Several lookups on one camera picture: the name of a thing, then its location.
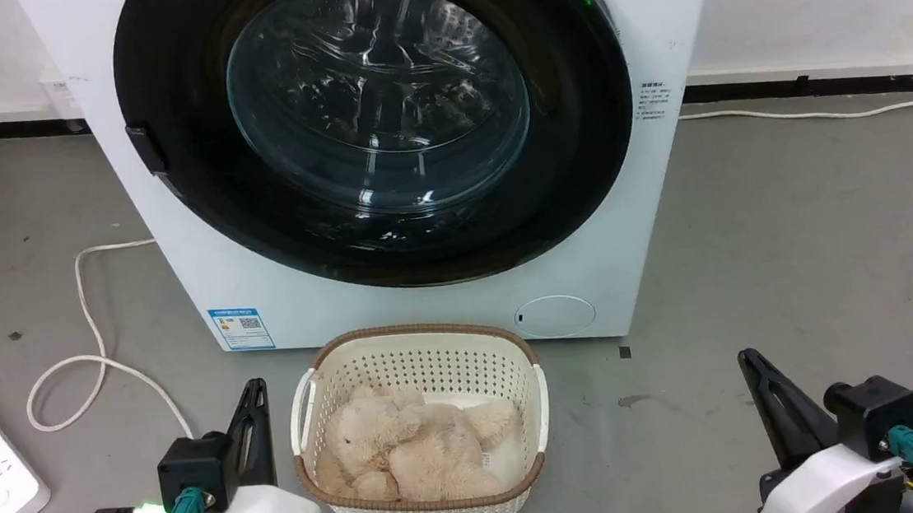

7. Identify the white power strip cable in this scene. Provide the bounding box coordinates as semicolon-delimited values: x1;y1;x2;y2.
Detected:
0;236;201;513

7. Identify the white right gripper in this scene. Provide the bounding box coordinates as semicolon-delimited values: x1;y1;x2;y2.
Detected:
737;334;913;513

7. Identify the black round glass washer door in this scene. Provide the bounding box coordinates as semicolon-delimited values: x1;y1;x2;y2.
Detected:
108;0;647;312

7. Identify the cream plastic laundry basket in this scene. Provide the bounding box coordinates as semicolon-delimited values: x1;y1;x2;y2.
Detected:
282;313;559;513

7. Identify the beige plush teddy bear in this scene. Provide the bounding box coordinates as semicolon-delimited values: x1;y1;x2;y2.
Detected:
308;373;527;512

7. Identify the round white filter cover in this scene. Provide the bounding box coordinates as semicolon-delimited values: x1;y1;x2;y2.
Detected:
512;291;598;342

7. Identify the small text label sticker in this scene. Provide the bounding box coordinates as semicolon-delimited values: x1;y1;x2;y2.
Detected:
634;80;670;122

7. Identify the blue energy label sticker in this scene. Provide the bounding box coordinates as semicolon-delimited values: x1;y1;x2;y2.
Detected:
207;304;277;355

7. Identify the white front-load washing machine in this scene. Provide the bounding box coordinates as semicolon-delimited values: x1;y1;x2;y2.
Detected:
18;0;751;387

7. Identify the white cable along wall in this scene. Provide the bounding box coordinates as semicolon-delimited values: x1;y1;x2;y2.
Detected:
677;87;913;134

